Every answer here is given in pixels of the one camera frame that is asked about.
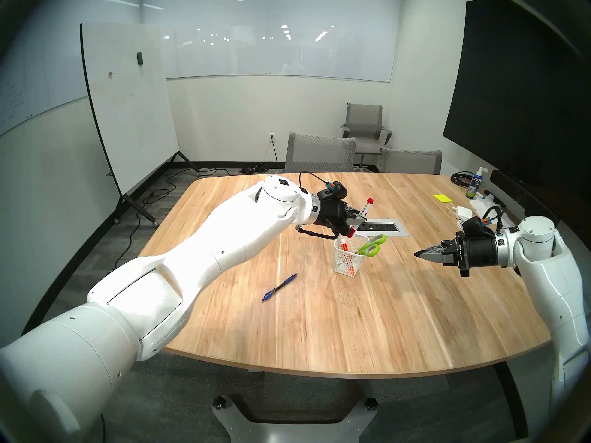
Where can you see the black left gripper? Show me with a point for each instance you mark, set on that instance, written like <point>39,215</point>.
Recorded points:
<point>332,213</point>

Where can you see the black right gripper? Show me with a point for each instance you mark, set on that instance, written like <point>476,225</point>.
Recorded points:
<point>480,253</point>

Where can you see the red capped white marker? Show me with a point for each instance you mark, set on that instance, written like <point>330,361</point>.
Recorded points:
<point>368,204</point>

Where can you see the orange white Expo marker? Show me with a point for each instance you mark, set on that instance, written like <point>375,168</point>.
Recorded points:
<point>344,253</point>

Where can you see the white mesh pen holder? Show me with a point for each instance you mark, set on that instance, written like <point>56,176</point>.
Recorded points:
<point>339,264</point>

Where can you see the blue ballpoint pen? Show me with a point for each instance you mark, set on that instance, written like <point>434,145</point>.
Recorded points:
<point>281,286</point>

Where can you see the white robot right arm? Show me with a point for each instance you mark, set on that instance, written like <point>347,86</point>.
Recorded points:
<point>554,271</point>

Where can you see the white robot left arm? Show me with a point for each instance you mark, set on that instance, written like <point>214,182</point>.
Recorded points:
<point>194,262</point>

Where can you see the silver table outlet box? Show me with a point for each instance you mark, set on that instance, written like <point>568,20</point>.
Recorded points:
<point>383,227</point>

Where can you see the white power adapter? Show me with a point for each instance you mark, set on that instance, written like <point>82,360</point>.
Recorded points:
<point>464,212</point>

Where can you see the yellow sticky note pad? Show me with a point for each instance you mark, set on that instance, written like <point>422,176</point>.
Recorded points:
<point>442,198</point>

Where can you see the white crumpled plastic sheet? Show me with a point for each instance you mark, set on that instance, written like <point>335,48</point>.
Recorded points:
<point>490,204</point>

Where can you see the gray mesh office chair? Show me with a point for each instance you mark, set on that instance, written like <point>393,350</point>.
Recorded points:
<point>319,153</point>
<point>411,161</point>

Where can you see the whiteboard cleaner spray bottle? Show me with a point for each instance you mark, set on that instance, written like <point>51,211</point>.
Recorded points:
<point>473,186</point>

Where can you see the gray office chair with armrests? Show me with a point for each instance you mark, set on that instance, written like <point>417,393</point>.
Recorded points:
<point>364,120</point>

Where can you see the black video sound bar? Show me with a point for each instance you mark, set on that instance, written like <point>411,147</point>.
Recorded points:
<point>521,196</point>

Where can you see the rolling white whiteboard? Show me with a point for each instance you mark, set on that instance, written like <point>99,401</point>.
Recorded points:
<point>129,110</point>

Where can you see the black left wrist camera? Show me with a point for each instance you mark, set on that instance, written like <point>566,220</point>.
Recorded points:
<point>336,190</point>

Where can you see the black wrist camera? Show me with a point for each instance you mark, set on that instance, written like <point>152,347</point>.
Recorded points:
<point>475,227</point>
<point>336,190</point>

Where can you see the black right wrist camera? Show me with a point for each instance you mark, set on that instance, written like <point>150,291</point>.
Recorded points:
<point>475,227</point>

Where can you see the large black wall screen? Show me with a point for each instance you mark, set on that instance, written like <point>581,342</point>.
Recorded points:
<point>517,100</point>

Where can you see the wide glass wall board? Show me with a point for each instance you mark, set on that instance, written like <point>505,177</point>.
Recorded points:
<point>286,36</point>

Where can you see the side wall whiteboard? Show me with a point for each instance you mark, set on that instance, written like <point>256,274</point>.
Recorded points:
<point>32,86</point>

